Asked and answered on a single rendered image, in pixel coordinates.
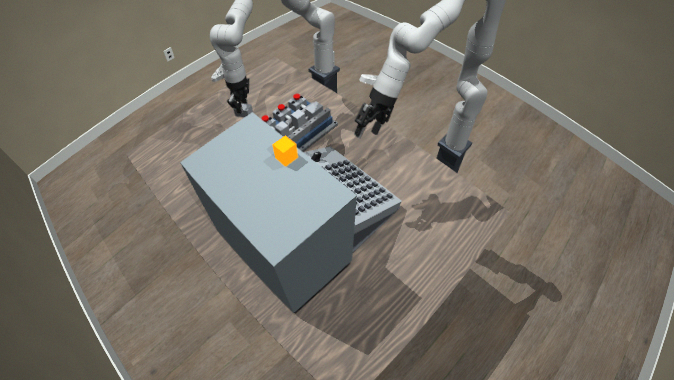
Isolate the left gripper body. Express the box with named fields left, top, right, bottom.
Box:
left=368, top=87, right=398, bottom=120

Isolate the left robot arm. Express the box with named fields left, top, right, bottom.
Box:
left=359, top=0, right=506, bottom=151

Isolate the grey metal cabinet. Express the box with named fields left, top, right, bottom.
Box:
left=180, top=112, right=402, bottom=313

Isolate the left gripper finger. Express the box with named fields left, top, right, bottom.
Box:
left=371, top=106, right=394, bottom=135
left=354, top=103, right=382, bottom=138

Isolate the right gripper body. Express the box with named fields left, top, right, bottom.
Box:
left=225, top=76, right=247, bottom=98

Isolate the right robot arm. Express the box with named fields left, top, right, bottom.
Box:
left=210, top=0, right=335, bottom=83

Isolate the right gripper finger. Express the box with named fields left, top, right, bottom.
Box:
left=241, top=78, right=249, bottom=104
left=227, top=90, right=243, bottom=114

